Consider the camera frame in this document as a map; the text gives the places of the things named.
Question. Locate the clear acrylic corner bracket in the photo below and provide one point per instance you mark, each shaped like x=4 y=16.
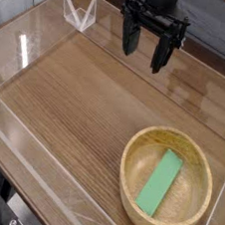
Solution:
x=80 y=18

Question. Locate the green rectangular block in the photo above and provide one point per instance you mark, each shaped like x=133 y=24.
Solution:
x=158 y=183

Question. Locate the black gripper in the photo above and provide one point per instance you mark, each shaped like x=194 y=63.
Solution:
x=162 y=18

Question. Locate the black metal table bracket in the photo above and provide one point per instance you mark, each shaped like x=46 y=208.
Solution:
x=8 y=217

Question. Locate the brown wooden bowl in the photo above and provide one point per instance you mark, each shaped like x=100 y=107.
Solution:
x=189 y=196

